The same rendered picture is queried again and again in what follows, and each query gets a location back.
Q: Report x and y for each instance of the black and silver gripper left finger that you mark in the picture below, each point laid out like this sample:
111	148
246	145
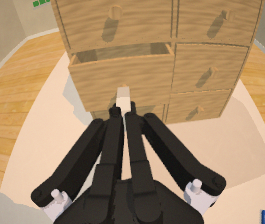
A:
72	172

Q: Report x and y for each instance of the small wooden chest of drawers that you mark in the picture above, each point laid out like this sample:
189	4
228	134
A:
171	42

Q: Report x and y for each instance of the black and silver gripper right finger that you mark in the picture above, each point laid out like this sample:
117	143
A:
201	185

